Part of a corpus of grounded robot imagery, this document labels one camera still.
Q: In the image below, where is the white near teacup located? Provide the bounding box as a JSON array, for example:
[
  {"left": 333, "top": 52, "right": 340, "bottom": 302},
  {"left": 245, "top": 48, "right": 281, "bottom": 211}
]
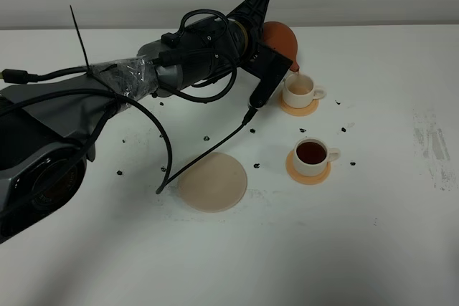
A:
[{"left": 293, "top": 137, "right": 341, "bottom": 177}]

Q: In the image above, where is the white far teacup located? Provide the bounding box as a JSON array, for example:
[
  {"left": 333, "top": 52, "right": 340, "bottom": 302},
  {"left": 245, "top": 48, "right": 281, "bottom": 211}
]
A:
[{"left": 282, "top": 73, "right": 327, "bottom": 109}]

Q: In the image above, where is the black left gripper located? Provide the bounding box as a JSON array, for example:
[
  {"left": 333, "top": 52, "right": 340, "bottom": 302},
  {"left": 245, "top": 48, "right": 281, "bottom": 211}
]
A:
[{"left": 227, "top": 0, "right": 270, "bottom": 70}]

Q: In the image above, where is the beige round teapot coaster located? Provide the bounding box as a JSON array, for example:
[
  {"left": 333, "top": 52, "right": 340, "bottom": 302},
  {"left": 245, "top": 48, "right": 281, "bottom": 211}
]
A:
[{"left": 178, "top": 153, "right": 247, "bottom": 213}]

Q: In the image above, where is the orange far cup coaster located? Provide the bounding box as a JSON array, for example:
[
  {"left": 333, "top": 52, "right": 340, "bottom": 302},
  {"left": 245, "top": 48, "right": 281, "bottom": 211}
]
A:
[{"left": 279, "top": 90, "right": 319, "bottom": 117}]

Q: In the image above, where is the orange cup coaster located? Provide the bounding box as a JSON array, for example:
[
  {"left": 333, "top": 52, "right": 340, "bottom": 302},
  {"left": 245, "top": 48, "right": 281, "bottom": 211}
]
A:
[
  {"left": 279, "top": 90, "right": 319, "bottom": 117},
  {"left": 285, "top": 150, "right": 331, "bottom": 186}
]

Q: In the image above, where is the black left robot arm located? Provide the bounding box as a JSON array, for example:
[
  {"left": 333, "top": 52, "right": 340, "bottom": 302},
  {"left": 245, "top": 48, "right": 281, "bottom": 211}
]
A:
[{"left": 1, "top": 0, "right": 289, "bottom": 241}]

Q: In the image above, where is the orange near cup coaster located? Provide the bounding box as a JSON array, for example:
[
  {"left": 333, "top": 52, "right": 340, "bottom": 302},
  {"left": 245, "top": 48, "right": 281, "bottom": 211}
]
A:
[{"left": 285, "top": 150, "right": 331, "bottom": 186}]

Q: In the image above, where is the black cable tie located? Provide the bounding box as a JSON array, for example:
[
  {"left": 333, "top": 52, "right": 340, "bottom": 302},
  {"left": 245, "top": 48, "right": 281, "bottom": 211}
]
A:
[{"left": 70, "top": 5, "right": 115, "bottom": 94}]

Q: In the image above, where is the brown clay teapot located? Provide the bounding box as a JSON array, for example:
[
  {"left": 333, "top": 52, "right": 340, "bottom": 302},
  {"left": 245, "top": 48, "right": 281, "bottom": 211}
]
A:
[{"left": 262, "top": 21, "right": 300, "bottom": 72}]

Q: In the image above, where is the white teacup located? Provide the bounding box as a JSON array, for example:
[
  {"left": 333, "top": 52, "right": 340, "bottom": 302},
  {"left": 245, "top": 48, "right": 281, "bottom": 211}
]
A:
[
  {"left": 282, "top": 73, "right": 327, "bottom": 109},
  {"left": 293, "top": 137, "right": 341, "bottom": 177}
]

